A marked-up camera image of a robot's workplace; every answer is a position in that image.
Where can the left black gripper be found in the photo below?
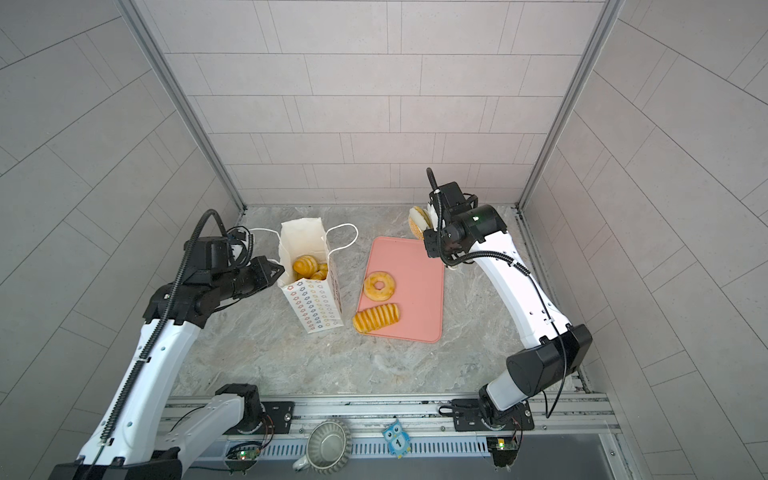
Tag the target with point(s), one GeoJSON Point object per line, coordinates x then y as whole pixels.
{"type": "Point", "coordinates": [260, 266]}

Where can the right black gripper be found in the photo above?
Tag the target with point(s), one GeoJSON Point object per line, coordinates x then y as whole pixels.
{"type": "Point", "coordinates": [431, 246]}

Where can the round striped bun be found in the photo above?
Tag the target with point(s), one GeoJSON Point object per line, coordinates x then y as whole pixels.
{"type": "Point", "coordinates": [305, 266]}

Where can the white printed paper bag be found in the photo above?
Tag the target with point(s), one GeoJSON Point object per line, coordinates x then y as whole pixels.
{"type": "Point", "coordinates": [309, 283]}

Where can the oval sesame bread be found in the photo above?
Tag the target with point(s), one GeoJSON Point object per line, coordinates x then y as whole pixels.
{"type": "Point", "coordinates": [419, 222]}

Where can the dark orange oval bread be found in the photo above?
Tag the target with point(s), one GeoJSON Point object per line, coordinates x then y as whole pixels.
{"type": "Point", "coordinates": [321, 273]}

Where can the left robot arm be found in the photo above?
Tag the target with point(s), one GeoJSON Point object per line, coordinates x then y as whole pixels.
{"type": "Point", "coordinates": [217, 270]}

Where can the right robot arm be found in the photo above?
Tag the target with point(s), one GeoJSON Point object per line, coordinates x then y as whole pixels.
{"type": "Point", "coordinates": [553, 347]}

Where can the ridged yellow bread loaf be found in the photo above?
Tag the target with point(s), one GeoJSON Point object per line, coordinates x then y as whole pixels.
{"type": "Point", "coordinates": [376, 318]}

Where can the pink plastic tray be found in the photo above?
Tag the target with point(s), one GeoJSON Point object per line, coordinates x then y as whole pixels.
{"type": "Point", "coordinates": [419, 288]}

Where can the metal fluted cup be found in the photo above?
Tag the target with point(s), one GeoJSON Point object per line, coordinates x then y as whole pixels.
{"type": "Point", "coordinates": [328, 448]}

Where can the left green circuit board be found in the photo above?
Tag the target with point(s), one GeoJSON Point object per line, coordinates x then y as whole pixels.
{"type": "Point", "coordinates": [242, 457]}

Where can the blue owl figurine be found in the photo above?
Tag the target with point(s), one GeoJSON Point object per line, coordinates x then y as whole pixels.
{"type": "Point", "coordinates": [397, 439]}

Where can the right circuit board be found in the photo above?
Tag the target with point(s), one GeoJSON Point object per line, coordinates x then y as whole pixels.
{"type": "Point", "coordinates": [503, 451]}

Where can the ring shaped bread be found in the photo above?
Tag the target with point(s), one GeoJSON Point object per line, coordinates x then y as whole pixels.
{"type": "Point", "coordinates": [379, 286]}

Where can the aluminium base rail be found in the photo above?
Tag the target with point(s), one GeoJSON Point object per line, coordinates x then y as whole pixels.
{"type": "Point", "coordinates": [372, 414]}

